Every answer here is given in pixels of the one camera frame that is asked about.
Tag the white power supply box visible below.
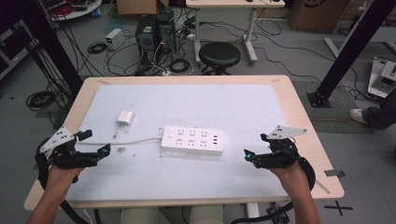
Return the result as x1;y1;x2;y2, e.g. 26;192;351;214
105;28;126;51

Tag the person's left hand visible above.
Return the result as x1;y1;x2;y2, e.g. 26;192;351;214
46;164;86;200

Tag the large cardboard box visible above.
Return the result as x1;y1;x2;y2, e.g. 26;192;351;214
287;0;350;34

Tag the grey metal rack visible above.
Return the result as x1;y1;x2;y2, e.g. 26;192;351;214
0;20;40;82

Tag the white metal device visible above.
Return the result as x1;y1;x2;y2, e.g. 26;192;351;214
367;56;396;99

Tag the dark floor mat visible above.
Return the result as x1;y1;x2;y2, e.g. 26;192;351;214
291;80;375;135

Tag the black tape cross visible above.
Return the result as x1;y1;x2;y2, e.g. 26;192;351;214
323;200;355;217

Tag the grey tape piece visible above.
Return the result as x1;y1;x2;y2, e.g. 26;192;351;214
323;169;347;178

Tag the white round table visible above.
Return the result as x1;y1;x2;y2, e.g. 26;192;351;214
40;0;103;21

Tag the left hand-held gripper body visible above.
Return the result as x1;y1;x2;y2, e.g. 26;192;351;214
39;126;100;171

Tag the white power strip cable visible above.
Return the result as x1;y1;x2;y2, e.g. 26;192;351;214
78;137;164;147

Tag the white charger adapter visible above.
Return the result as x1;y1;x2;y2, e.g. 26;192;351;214
116;110;134;127

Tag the person's right hand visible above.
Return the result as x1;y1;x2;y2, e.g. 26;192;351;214
269;161;311;201

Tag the black metal stand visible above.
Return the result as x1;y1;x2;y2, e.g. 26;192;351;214
13;0;84;95
305;0;396;108

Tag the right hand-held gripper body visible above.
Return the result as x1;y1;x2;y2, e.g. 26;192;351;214
253;125;307;171

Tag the pale blue table mat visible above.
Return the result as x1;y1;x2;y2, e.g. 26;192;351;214
65;83;290;202

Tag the coiled black cable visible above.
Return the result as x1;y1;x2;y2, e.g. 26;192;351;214
86;41;108;55
168;58;191;75
25;91;58;112

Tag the small cardboard box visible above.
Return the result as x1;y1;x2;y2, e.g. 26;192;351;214
116;0;170;17

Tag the white-legged wooden desk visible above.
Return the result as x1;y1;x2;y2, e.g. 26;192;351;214
185;0;286;65

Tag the black round stool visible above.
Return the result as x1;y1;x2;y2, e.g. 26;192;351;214
198;41;242;76

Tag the black computer tower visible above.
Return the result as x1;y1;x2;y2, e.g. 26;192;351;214
135;13;159;67
156;9;177;56

